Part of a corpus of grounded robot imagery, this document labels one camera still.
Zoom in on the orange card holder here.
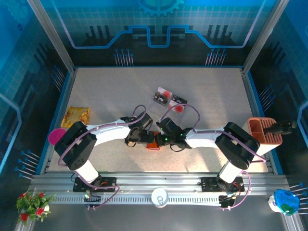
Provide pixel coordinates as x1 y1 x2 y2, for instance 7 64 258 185
146 131 161 152

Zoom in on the group of red-black packets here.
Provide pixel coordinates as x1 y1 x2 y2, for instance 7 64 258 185
151 86 189 118

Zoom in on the red and white card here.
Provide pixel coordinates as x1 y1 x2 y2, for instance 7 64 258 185
157 87 173 96
168 100 187 114

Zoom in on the black VIP card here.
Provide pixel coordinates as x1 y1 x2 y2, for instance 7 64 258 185
154 92 170 103
172 94 188 103

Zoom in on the blue table edge strip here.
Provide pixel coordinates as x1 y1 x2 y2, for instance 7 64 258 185
245 68 284 176
74 65 244 69
35 68 77 175

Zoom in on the yellow snack bag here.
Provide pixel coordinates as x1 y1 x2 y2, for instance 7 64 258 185
60 106 91 128

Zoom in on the orange and white utensil rack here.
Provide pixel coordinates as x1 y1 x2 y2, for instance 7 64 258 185
247 117 283 157

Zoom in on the magenta round disc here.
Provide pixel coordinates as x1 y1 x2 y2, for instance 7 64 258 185
47 128 67 146

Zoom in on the potted plant with red flowers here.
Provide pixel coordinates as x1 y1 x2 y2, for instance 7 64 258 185
15 190 55 227

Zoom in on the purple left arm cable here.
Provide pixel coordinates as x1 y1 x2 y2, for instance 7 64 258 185
57 104 148 210

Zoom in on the aluminium mounting rail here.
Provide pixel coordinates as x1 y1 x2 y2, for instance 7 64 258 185
28 171 291 194

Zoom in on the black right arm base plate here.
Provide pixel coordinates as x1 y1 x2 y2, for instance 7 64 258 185
201 177 245 193

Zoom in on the grey slotted cable duct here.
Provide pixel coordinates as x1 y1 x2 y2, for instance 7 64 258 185
51 195 223 205

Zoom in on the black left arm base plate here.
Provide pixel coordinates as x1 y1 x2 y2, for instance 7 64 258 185
73 177 118 193

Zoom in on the black handled tool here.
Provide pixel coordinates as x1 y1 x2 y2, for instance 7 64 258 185
264 119 298 136

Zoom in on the aluminium frame post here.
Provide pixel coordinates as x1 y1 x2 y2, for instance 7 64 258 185
242 0 291 74
26 0 77 74

